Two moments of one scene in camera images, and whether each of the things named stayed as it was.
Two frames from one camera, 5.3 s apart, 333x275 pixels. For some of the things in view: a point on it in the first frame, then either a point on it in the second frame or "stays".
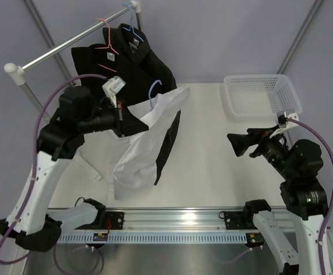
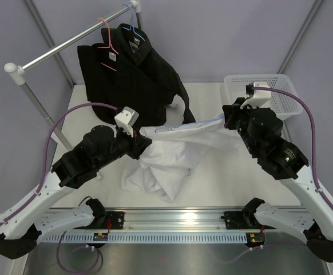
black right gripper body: (266, 143) to (240, 118)
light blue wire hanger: (161, 83) to (169, 129)
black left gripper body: (118, 126) to (131, 146)
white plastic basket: (260, 98) stays
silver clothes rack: (18, 73) stays
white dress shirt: (126, 164) to (173, 150)
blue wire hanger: (131, 23) stays
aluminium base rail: (178, 219) stays
